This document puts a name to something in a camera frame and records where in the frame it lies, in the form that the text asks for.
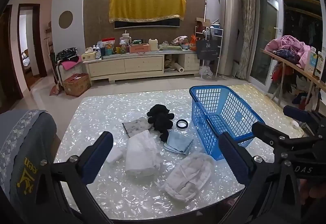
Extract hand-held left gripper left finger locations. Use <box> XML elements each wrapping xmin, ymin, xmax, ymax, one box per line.
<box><xmin>38</xmin><ymin>131</ymin><xmax>115</xmax><ymax>224</ymax></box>

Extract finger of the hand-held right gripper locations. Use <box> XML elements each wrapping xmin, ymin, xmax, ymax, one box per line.
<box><xmin>252</xmin><ymin>122</ymin><xmax>319</xmax><ymax>149</ymax></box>
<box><xmin>283</xmin><ymin>105</ymin><xmax>326</xmax><ymax>135</ymax></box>

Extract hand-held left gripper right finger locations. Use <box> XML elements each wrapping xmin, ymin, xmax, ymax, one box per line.
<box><xmin>218</xmin><ymin>132</ymin><xmax>302</xmax><ymax>224</ymax></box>

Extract blue plastic basket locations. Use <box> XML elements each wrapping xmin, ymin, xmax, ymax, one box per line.
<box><xmin>189</xmin><ymin>85</ymin><xmax>266</xmax><ymax>161</ymax></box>

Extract white lace cloth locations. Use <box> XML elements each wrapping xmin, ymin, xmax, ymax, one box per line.
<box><xmin>125</xmin><ymin>130</ymin><xmax>161</xmax><ymax>177</ymax></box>

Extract white cap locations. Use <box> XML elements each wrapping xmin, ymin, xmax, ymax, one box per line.
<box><xmin>156</xmin><ymin>153</ymin><xmax>217</xmax><ymax>203</ymax></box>

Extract light blue cloth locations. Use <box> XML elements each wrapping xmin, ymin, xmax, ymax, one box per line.
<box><xmin>164</xmin><ymin>129</ymin><xmax>194</xmax><ymax>155</ymax></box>

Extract black plush toy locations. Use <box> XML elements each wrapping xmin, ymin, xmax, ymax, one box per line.
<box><xmin>147</xmin><ymin>104</ymin><xmax>175</xmax><ymax>142</ymax></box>

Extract person's right hand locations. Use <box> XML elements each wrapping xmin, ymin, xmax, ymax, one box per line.
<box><xmin>299</xmin><ymin>179</ymin><xmax>326</xmax><ymax>205</ymax></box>

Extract hanging colourful clothes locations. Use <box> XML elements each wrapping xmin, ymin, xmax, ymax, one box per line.
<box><xmin>271</xmin><ymin>63</ymin><xmax>319</xmax><ymax>104</ymax></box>

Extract wooden side table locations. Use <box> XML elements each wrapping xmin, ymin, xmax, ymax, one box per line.
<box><xmin>260</xmin><ymin>48</ymin><xmax>326</xmax><ymax>112</ymax></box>

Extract grey speckled cloth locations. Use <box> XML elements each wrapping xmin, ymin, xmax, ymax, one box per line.
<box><xmin>122</xmin><ymin>117</ymin><xmax>154</xmax><ymax>138</ymax></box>

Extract white and green carton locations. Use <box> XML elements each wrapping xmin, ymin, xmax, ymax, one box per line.
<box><xmin>313</xmin><ymin>51</ymin><xmax>325</xmax><ymax>79</ymax></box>

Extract pink clothes pile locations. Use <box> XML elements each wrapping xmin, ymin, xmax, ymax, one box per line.
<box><xmin>264</xmin><ymin>35</ymin><xmax>312</xmax><ymax>69</ymax></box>

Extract cardboard box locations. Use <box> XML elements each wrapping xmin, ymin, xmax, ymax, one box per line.
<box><xmin>62</xmin><ymin>73</ymin><xmax>91</xmax><ymax>97</ymax></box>

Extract broom with dustpan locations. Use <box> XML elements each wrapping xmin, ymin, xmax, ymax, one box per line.
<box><xmin>50</xmin><ymin>61</ymin><xmax>62</xmax><ymax>97</ymax></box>

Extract white plastic bag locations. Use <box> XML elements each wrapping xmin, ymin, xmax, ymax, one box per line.
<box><xmin>199</xmin><ymin>66</ymin><xmax>213</xmax><ymax>78</ymax></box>

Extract sliding glass door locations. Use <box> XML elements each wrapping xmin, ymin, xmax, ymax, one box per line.
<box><xmin>251</xmin><ymin>0</ymin><xmax>283</xmax><ymax>92</ymax></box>

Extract pink folded cloth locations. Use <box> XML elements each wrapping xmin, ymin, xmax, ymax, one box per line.
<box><xmin>60</xmin><ymin>61</ymin><xmax>82</xmax><ymax>71</ymax></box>

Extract tissue box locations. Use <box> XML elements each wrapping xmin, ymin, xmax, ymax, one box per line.
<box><xmin>81</xmin><ymin>51</ymin><xmax>98</xmax><ymax>62</ymax></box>

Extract patterned curtain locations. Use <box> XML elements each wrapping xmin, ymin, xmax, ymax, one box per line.
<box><xmin>236</xmin><ymin>0</ymin><xmax>256</xmax><ymax>79</ymax></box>

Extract black tote bag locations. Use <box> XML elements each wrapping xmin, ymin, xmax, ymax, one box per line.
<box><xmin>196</xmin><ymin>27</ymin><xmax>221</xmax><ymax>60</ymax></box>

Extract cream television cabinet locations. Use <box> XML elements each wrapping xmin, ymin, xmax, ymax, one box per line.
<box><xmin>83</xmin><ymin>50</ymin><xmax>204</xmax><ymax>83</ymax></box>

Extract standing air conditioner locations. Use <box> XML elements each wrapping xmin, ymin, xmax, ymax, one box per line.
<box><xmin>216</xmin><ymin>0</ymin><xmax>241</xmax><ymax>77</ymax></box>

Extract black patterned bag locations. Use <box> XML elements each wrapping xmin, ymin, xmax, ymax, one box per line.
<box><xmin>55</xmin><ymin>48</ymin><xmax>78</xmax><ymax>62</ymax></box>

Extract pink box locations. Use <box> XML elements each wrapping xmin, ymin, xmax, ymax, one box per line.
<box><xmin>129</xmin><ymin>44</ymin><xmax>149</xmax><ymax>53</ymax></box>

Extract yellow cloth cover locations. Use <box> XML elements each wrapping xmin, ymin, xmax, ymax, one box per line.
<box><xmin>109</xmin><ymin>0</ymin><xmax>187</xmax><ymax>23</ymax></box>

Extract wooden door frame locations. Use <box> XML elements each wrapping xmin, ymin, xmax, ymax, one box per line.
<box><xmin>17</xmin><ymin>3</ymin><xmax>47</xmax><ymax>92</ymax></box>

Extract round brown wall disc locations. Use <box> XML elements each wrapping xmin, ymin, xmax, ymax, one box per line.
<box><xmin>58</xmin><ymin>10</ymin><xmax>73</xmax><ymax>29</ymax></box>

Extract wall television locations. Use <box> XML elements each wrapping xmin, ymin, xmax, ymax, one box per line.
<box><xmin>113</xmin><ymin>16</ymin><xmax>181</xmax><ymax>29</ymax></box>

